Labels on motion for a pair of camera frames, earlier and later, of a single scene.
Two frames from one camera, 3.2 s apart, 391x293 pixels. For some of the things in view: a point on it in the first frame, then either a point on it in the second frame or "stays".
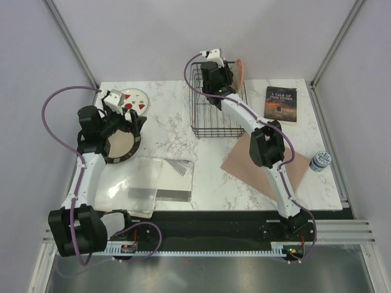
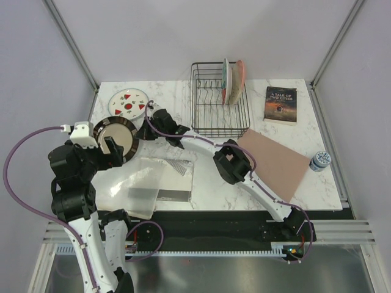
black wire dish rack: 206,119 stays
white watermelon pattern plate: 136,99 stays
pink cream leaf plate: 238,76 stays
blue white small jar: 320,161 stays
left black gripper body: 114,121 -> 95,159
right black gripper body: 225,74 -> 149,134
